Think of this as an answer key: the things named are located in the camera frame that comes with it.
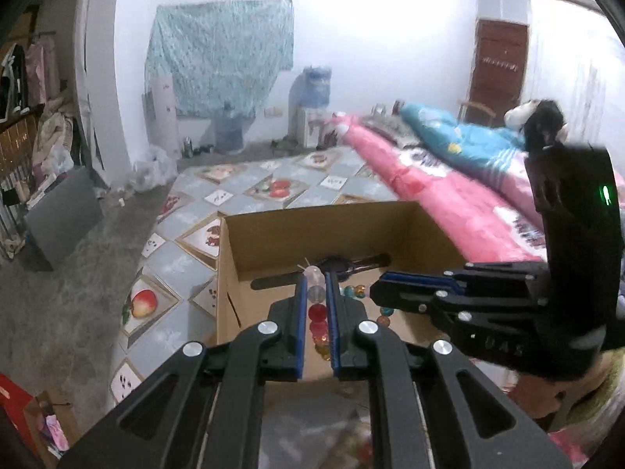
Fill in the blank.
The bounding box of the hanging black white garment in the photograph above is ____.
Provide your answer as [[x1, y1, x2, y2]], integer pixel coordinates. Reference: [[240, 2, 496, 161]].
[[0, 43, 30, 124]]

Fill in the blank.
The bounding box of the dark blue smartwatch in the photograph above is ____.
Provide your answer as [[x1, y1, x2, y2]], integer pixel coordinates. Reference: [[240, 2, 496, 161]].
[[251, 253, 391, 290]]

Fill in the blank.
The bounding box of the small open cardboard carton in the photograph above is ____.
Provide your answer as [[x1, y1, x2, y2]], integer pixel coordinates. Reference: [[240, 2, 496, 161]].
[[22, 390, 82, 466]]

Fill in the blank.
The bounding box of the hanging pink garment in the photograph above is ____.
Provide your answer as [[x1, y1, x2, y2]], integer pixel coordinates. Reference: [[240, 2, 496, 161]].
[[27, 38, 63, 107]]

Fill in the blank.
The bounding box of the brown wooden door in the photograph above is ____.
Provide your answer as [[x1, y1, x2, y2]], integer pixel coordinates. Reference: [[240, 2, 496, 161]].
[[468, 18, 531, 127]]

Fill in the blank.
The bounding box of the teal floral wall cloth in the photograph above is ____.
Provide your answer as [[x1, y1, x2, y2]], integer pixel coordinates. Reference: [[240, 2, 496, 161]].
[[145, 0, 295, 119]]

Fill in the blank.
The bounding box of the multicolour bead bracelet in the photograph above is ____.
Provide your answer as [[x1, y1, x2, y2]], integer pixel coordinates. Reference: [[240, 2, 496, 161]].
[[303, 264, 394, 363]]

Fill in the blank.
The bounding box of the pile of clothes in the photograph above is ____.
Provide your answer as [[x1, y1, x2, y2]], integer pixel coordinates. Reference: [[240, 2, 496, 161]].
[[30, 97, 80, 177]]

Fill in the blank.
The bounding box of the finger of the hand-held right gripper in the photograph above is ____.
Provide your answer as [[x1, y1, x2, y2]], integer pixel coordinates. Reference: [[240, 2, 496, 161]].
[[370, 278, 534, 326], [379, 261, 550, 299]]

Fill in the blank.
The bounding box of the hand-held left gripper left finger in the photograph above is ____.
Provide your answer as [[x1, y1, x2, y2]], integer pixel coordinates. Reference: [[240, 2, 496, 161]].
[[59, 271, 309, 469]]

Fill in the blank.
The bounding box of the clear plastic bag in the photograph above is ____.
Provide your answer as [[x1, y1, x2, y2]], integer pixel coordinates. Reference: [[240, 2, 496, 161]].
[[128, 145, 179, 192]]

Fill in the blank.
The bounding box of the blue water jug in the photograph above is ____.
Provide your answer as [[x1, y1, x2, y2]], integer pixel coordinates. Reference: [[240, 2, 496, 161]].
[[215, 102, 246, 153]]

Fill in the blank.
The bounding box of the grey box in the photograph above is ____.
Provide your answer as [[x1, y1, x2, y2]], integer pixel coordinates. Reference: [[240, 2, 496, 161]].
[[24, 166, 105, 272]]

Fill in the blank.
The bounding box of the wooden chair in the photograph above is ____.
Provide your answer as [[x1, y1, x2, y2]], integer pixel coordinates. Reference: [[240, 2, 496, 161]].
[[457, 98, 497, 126]]

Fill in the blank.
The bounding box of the blue patterned quilt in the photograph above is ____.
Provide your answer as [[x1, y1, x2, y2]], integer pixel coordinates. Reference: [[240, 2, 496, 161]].
[[400, 102, 530, 169]]

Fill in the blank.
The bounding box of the red paper bag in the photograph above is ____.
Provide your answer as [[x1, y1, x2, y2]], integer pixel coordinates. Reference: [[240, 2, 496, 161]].
[[0, 374, 38, 451]]

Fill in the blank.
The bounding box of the pink floral blanket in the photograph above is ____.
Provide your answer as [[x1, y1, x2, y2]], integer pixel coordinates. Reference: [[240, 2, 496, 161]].
[[325, 112, 625, 265]]

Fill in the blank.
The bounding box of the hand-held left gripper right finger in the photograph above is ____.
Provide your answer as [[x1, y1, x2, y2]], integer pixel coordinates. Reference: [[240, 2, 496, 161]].
[[325, 271, 572, 469]]

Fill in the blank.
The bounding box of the metal railing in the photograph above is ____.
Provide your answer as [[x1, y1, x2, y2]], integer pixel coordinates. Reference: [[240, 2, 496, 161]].
[[0, 107, 46, 256]]

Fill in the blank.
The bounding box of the grey patterned pillow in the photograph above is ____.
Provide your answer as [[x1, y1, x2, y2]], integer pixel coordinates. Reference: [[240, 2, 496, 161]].
[[361, 111, 421, 148]]

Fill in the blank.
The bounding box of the brown cardboard box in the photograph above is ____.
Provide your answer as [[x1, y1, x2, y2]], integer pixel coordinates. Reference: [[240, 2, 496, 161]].
[[215, 200, 470, 382]]

